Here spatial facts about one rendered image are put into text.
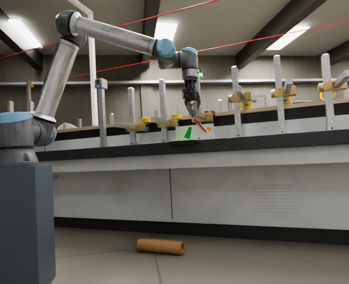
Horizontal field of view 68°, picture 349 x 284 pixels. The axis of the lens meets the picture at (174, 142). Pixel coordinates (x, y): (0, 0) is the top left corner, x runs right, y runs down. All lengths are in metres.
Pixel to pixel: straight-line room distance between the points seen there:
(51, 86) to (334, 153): 1.60
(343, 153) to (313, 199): 0.37
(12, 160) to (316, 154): 1.57
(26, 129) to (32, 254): 0.58
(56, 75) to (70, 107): 5.68
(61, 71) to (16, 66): 6.31
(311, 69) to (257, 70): 1.76
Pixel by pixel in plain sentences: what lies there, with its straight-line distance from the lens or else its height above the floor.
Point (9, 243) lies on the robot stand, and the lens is 1.42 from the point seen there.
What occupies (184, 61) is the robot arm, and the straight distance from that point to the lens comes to 1.47.
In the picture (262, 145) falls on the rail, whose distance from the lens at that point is 1.60.
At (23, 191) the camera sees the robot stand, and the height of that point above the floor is 0.49.
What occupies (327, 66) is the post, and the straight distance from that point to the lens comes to 1.71.
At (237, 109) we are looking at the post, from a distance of 1.65.
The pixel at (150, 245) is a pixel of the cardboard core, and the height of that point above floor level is 0.05.
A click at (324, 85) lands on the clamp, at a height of 0.95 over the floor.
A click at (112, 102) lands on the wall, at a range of 7.13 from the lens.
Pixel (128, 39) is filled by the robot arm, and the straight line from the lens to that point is 1.39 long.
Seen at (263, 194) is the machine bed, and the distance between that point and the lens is 1.87.
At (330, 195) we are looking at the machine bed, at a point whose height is 0.31.
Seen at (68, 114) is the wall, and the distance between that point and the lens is 7.25.
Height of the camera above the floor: 0.62
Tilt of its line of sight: 3 degrees up
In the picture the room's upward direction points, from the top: 3 degrees counter-clockwise
